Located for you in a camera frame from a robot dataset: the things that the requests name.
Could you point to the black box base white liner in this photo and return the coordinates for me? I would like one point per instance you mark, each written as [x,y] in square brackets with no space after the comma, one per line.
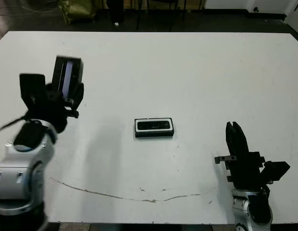
[153,134]

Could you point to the black box lid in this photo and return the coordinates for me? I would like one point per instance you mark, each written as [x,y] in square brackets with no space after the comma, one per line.
[61,72]

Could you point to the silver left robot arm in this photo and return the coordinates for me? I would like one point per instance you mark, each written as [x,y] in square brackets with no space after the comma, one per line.
[19,173]

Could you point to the yellow-green sack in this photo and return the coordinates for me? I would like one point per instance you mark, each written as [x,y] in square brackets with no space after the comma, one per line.
[77,10]

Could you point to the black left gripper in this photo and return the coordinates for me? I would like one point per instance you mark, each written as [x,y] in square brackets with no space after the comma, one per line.
[48,113]

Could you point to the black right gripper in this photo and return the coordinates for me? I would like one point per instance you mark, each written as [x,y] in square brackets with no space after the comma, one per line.
[245,173]

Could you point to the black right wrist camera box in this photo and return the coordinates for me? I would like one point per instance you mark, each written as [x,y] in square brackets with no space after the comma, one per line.
[276,170]

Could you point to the small black round knob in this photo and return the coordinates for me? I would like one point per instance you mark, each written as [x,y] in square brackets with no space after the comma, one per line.
[256,9]

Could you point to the slim black camera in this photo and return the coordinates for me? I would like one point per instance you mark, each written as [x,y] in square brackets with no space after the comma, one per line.
[153,125]

